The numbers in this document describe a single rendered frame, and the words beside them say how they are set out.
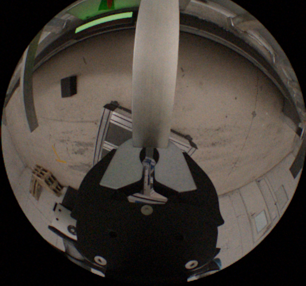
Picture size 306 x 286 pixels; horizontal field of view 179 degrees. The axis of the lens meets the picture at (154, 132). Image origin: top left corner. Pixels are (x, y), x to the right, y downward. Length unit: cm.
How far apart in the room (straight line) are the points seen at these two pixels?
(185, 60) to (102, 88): 76
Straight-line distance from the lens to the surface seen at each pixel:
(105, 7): 31
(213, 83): 108
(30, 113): 25
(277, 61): 53
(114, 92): 101
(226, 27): 35
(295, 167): 24
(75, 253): 51
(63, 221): 35
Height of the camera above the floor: 94
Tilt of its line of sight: 60 degrees down
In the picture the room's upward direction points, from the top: 180 degrees clockwise
